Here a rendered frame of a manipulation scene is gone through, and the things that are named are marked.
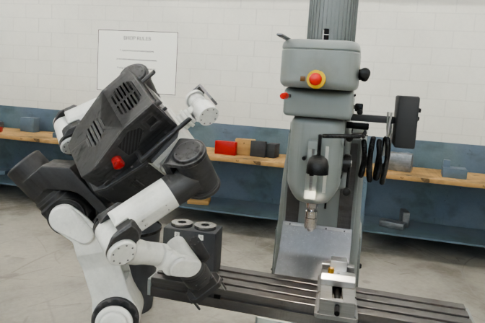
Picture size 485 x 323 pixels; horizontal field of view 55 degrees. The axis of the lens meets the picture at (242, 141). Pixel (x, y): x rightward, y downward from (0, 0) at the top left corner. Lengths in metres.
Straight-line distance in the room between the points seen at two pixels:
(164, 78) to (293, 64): 5.02
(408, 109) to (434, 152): 4.09
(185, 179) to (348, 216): 1.12
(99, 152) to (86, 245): 0.31
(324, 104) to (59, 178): 0.88
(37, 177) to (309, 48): 0.92
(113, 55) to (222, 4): 1.70
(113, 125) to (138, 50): 5.41
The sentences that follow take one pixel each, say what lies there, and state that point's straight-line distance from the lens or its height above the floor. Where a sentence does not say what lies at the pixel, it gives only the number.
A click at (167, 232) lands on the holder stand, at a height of 1.11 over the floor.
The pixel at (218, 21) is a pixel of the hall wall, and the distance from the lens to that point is 6.31.
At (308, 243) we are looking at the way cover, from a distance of 2.21.
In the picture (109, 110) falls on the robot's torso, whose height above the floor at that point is 1.63.
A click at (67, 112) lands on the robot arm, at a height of 1.60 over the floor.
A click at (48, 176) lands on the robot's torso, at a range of 1.46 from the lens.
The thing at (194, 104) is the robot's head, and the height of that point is 1.66.
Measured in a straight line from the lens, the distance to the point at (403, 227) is 5.57.
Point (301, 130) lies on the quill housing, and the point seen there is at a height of 1.58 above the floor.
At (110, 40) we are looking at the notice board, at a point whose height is 2.23.
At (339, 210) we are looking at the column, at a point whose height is 1.19.
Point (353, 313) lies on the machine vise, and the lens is 1.74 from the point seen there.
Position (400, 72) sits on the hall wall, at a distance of 5.99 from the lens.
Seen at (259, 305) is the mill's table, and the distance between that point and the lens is 1.88.
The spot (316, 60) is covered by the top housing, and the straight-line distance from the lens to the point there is 1.56.
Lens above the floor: 1.73
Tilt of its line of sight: 7 degrees down
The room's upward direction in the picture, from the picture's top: 4 degrees clockwise
